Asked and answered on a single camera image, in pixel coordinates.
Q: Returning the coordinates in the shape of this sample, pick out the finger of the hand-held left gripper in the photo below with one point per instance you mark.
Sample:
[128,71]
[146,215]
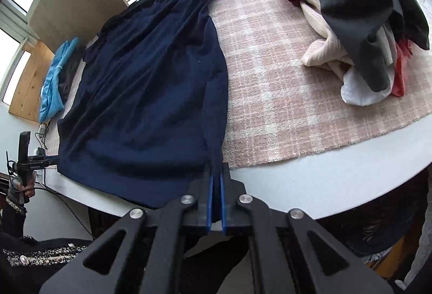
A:
[51,160]

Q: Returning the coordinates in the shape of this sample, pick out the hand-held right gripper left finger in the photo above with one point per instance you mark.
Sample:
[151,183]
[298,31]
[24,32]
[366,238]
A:
[209,206]

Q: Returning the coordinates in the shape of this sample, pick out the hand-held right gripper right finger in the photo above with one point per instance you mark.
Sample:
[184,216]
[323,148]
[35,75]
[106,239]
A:
[222,204]

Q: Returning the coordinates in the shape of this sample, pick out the navy blue shirt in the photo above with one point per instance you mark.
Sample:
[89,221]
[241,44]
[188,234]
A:
[145,95]

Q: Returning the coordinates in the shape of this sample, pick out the person's left forearm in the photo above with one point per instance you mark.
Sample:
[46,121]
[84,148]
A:
[13,209]

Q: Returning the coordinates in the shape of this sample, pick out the pile of mixed clothes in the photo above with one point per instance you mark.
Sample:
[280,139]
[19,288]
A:
[320,51]

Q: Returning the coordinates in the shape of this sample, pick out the person's left hand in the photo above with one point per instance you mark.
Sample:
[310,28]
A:
[30,191]

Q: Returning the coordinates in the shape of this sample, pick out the light wooden panel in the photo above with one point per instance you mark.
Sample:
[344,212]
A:
[28,88]

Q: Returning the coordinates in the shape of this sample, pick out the light blue garment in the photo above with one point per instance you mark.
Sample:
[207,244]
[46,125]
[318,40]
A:
[52,88]

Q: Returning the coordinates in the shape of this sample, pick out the dark brown cloth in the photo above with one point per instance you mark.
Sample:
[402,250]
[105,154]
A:
[69,78]

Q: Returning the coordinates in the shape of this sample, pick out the pink plaid blanket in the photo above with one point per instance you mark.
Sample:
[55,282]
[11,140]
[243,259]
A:
[270,78]

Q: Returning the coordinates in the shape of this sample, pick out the white garment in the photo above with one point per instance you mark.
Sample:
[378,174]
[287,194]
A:
[357,93]

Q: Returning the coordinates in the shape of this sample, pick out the bright red cloth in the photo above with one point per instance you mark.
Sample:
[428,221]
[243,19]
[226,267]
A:
[400,75]

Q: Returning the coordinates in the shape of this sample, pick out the dark grey garment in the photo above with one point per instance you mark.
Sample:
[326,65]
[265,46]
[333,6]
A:
[357,10]

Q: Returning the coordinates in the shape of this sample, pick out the black garment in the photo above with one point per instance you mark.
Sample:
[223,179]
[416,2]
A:
[413,10]

